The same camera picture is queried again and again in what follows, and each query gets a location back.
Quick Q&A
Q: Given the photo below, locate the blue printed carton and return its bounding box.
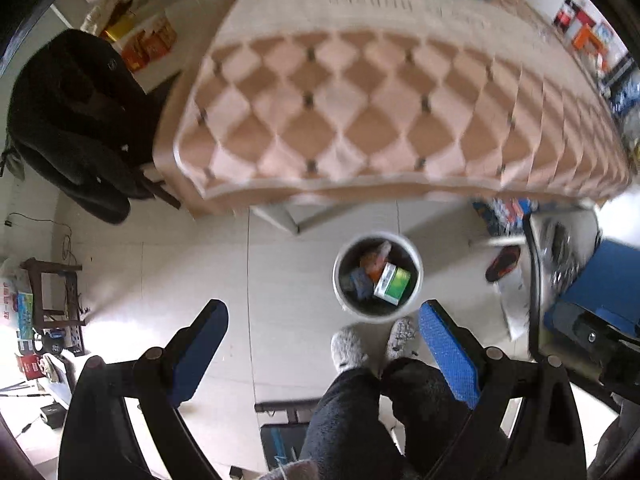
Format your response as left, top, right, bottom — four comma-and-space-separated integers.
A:
472, 199, 538, 236

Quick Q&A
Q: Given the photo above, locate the orange plastic bag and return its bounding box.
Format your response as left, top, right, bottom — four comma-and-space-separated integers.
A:
360, 241, 393, 281

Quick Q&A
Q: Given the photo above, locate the dark wooden stool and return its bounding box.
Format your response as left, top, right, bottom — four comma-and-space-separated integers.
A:
20, 257, 83, 328

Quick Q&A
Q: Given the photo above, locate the orange black slipper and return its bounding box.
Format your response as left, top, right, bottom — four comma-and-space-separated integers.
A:
485, 245, 522, 283

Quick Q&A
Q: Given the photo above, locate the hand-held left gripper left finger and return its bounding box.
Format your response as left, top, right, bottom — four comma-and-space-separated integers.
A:
57, 299, 230, 480

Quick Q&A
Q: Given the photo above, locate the small orange carton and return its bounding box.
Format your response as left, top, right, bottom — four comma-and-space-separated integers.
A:
120, 30, 151, 72

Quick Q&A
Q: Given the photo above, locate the black jacket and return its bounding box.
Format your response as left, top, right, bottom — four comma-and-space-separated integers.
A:
6, 29, 181, 226

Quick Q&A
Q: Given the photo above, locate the grey fluffy slipper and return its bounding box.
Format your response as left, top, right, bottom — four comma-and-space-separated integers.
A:
331, 325, 370, 373
385, 316, 420, 363

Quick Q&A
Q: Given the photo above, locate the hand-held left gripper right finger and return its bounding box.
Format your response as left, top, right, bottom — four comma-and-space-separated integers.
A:
415, 300, 587, 480

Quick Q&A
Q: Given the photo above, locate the white stuffed bag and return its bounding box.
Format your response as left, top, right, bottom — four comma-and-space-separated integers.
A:
80, 0, 126, 33

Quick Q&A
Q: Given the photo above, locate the grey fluffy left slipper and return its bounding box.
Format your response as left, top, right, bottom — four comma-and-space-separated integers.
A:
331, 325, 370, 373

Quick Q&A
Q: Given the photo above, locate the white green medicine box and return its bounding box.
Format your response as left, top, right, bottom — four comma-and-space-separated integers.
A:
372, 262, 412, 306

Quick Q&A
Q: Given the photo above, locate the white round trash bin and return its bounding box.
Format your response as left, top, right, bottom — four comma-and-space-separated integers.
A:
332, 231, 424, 322

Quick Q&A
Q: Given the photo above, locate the large orange carton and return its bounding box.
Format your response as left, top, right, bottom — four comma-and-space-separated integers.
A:
142, 12, 178, 58

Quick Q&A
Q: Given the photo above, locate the blue face mask packet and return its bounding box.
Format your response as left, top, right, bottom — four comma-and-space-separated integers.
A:
347, 267, 376, 301

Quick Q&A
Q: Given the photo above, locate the grey fluffy right slipper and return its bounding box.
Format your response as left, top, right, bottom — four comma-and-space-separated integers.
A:
385, 316, 420, 363

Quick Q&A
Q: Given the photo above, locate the white table leg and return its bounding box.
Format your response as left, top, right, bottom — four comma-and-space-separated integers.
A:
250, 200, 311, 235

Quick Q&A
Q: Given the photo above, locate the yellow bin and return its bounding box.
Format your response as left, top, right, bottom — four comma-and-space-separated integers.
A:
100, 12, 136, 43

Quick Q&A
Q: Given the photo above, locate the person's left leg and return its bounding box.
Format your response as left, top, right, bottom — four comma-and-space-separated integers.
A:
300, 367, 401, 480

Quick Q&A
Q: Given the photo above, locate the colourful printed box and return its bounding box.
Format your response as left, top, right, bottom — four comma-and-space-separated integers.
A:
0, 260, 36, 356

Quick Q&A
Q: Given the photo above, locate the person's right forearm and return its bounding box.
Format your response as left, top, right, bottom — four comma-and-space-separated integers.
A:
587, 400, 640, 480

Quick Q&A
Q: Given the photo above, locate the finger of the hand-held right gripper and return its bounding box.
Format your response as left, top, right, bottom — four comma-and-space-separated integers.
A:
543, 239, 640, 337
522, 207, 601, 359

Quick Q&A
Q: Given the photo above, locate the small red box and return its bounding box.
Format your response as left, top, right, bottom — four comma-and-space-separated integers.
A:
15, 352, 43, 381

